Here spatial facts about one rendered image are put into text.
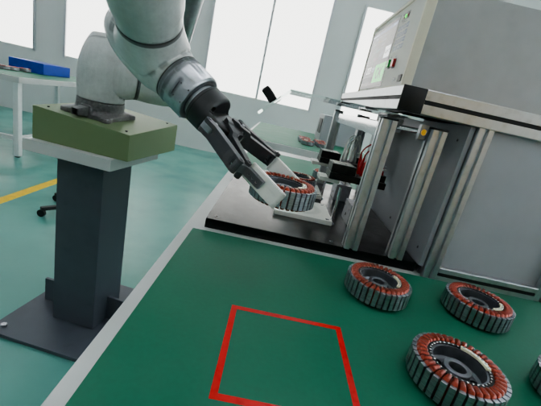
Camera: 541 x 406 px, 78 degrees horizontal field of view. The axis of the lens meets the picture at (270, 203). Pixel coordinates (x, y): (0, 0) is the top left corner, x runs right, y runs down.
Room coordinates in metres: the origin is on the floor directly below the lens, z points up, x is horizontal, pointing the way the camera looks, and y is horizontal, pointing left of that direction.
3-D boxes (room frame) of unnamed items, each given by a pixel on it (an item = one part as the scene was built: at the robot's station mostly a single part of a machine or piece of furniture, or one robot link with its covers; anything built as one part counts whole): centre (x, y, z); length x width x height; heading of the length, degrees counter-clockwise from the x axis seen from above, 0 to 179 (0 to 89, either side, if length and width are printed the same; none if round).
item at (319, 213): (0.88, -0.09, 0.78); 0.15 x 0.15 x 0.01; 2
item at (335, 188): (1.13, -0.22, 0.80); 0.07 x 0.05 x 0.06; 2
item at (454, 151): (1.01, -0.34, 0.92); 0.66 x 0.01 x 0.30; 2
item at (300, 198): (0.55, -0.02, 0.90); 0.11 x 0.11 x 0.04
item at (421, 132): (1.01, -0.26, 1.04); 0.62 x 0.02 x 0.03; 2
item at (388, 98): (1.01, -0.40, 1.09); 0.68 x 0.44 x 0.05; 2
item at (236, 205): (1.00, -0.10, 0.76); 0.64 x 0.47 x 0.02; 2
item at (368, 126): (1.00, -0.18, 1.03); 0.62 x 0.01 x 0.03; 2
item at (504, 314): (0.55, -0.40, 0.77); 0.11 x 0.11 x 0.04
